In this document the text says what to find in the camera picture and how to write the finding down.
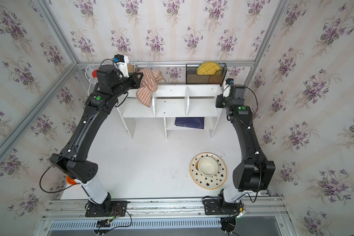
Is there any yellow round woven mat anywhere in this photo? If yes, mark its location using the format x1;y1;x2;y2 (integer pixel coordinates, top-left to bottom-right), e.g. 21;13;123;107
196;62;221;76

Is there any orange plastic bowl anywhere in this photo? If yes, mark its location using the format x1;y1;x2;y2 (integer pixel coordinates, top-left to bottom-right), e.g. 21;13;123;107
66;176;77;185

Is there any white wooden bookshelf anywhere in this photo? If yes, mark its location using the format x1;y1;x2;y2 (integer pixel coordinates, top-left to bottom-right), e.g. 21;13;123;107
117;85;222;139

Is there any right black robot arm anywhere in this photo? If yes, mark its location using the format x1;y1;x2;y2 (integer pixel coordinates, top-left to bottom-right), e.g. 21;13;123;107
215;84;276;207

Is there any white wire basket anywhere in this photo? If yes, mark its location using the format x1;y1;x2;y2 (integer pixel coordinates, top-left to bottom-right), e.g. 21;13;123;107
82;64;138;94

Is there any brown cardboard box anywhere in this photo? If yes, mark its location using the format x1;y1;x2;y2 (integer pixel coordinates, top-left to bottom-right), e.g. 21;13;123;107
127;64;136;73

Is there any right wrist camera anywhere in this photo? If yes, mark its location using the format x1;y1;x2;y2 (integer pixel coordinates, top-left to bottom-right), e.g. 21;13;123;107
223;78;234;93

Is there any star patterned plate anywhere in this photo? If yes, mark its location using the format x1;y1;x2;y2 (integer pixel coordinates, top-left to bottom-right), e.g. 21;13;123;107
190;152;227;190

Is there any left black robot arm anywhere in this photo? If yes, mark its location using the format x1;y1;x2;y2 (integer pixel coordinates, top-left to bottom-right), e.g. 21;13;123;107
50;65;144;216

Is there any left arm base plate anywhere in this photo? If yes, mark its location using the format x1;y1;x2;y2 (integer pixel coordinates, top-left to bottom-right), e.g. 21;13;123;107
85;201;128;217

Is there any black mesh basket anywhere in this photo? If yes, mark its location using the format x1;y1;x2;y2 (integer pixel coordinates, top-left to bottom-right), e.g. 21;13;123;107
185;63;227;85

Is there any brown striped cloth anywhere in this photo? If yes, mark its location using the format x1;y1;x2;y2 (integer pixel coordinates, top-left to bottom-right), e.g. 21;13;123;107
136;68;166;107

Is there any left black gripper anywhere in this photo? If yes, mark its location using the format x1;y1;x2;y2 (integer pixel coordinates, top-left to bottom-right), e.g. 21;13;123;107
111;72;146;100

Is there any cream ceramic bowl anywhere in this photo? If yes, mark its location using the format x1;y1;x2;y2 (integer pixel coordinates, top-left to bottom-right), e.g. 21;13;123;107
198;156;218;177

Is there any aluminium mounting rail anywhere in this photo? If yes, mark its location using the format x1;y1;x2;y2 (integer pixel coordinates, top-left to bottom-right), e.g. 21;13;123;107
41;196;288;220

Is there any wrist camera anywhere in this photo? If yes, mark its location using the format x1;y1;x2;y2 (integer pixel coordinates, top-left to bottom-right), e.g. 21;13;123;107
113;54;129;77
223;78;234;93

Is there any brown round coaster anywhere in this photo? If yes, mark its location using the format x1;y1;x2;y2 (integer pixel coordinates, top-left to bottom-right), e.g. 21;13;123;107
207;75;224;86

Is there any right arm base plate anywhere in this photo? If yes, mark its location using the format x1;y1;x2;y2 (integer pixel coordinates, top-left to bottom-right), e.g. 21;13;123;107
202;196;244;216

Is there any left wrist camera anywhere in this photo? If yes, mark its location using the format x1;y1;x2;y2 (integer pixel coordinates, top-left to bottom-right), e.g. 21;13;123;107
113;54;129;77

